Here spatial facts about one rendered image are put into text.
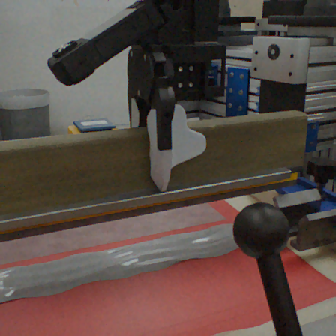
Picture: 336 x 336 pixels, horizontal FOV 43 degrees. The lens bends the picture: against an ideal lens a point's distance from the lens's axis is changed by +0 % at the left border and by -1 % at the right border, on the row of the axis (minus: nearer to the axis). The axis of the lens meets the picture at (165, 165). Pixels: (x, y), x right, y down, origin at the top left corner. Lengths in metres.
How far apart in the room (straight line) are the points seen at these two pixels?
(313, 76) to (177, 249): 0.54
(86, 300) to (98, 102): 3.81
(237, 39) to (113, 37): 1.08
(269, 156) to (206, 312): 0.19
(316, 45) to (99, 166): 0.66
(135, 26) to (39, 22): 3.69
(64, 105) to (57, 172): 3.77
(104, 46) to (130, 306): 0.27
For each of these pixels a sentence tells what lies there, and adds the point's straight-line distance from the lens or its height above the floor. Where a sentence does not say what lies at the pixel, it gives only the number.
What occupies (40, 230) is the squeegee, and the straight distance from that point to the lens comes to 0.46.
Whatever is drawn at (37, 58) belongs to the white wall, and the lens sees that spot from 4.10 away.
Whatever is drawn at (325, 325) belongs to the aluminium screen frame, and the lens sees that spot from 0.43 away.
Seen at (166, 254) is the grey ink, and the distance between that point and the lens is 0.57.
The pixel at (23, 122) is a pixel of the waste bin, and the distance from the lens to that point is 3.63.
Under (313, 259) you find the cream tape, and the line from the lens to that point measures 0.60.
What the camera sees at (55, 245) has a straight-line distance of 0.62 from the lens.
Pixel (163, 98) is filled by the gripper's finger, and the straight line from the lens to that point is 0.40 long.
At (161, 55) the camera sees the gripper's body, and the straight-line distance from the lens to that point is 0.41.
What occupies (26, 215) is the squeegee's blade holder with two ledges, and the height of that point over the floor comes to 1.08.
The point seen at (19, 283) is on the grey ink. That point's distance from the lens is 0.54.
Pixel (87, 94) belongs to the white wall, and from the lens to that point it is 4.22.
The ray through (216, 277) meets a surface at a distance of 0.54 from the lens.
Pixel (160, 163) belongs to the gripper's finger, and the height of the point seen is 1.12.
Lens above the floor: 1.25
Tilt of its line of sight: 19 degrees down
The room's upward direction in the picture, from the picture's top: straight up
